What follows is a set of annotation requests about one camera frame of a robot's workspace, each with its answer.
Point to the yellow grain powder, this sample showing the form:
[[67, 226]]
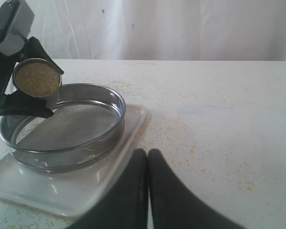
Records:
[[37, 79]]

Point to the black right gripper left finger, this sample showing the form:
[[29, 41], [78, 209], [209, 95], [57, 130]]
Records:
[[125, 206]]

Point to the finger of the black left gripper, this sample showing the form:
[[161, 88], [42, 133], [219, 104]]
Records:
[[34, 49], [19, 103]]

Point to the stainless steel cup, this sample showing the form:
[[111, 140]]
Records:
[[50, 100]]

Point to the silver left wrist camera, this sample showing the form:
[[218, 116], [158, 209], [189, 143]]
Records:
[[16, 19]]

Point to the white plastic tray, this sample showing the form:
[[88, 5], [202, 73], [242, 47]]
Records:
[[70, 194]]

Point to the white background curtain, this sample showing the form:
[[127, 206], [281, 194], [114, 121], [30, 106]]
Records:
[[253, 30]]

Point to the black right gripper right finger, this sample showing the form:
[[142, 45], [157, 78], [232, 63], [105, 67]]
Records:
[[174, 206]]

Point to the round steel mesh sieve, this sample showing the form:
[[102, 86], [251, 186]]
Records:
[[87, 124]]

